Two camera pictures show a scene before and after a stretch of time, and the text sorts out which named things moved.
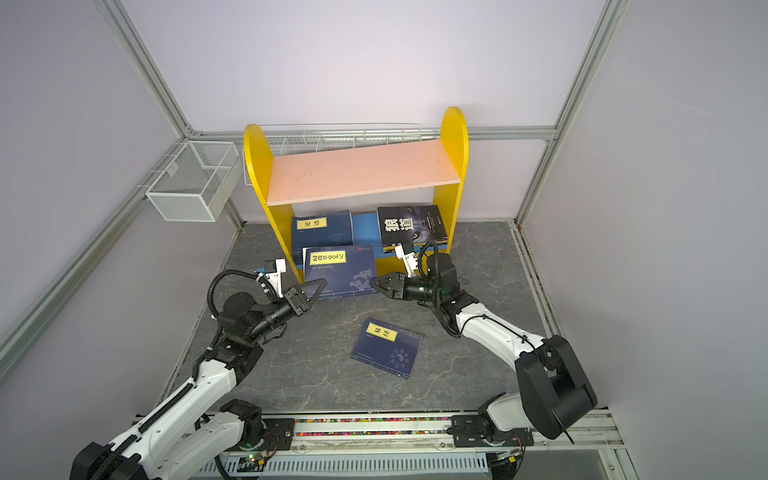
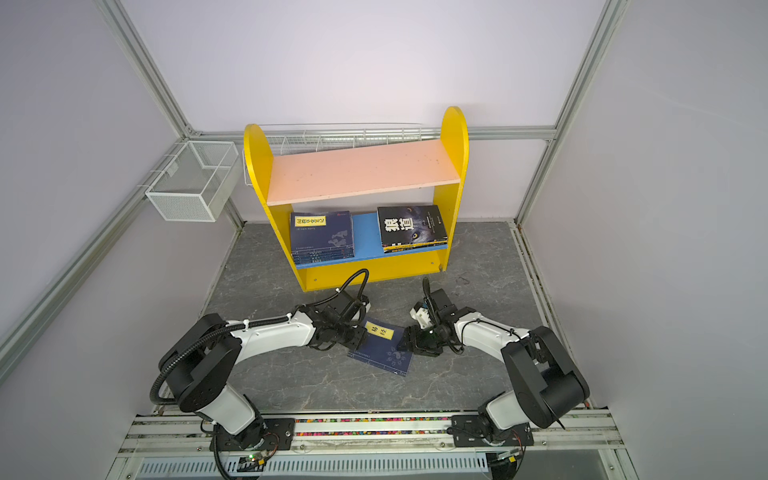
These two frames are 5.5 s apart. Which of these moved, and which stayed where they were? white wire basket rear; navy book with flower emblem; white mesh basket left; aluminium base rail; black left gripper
Moved: black left gripper
Stayed: white mesh basket left; navy book with flower emblem; white wire basket rear; aluminium base rail
